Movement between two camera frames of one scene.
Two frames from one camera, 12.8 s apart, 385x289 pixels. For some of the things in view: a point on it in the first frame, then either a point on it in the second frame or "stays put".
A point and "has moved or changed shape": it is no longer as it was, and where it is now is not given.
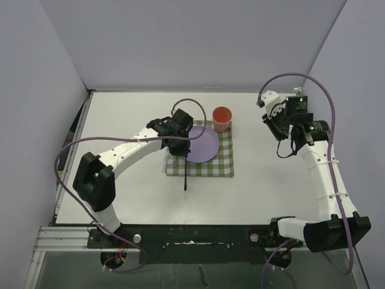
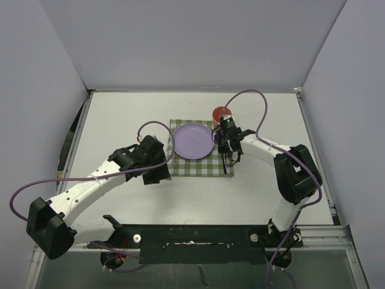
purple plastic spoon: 185,180 → 216,138
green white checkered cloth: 222,165 stays put
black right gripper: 271,123 → 221,150
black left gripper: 181,152 → 160,174
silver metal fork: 174,162 stays put
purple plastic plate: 204,149 has moved or changed shape
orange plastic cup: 221,116 stays put
